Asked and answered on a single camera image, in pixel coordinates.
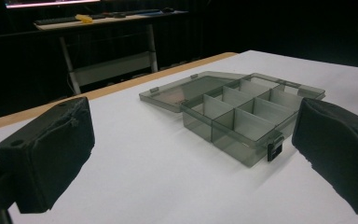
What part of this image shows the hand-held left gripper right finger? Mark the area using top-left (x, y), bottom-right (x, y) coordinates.
top-left (291, 97), bottom-right (358, 217)

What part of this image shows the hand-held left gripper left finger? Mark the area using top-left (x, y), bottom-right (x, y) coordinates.
top-left (0, 96), bottom-right (96, 215)

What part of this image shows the clear grey compartment box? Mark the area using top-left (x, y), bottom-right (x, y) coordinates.
top-left (138, 71), bottom-right (326, 168)

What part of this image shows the white desk with metal legs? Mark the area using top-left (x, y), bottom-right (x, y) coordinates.
top-left (33, 10), bottom-right (190, 95)

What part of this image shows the black keyboard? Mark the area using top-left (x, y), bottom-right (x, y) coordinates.
top-left (34, 16), bottom-right (79, 26)

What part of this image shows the yellow object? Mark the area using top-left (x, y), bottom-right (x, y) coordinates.
top-left (75, 13), bottom-right (93, 24)

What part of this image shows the monitor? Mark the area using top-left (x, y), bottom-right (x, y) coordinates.
top-left (5, 0), bottom-right (102, 9)

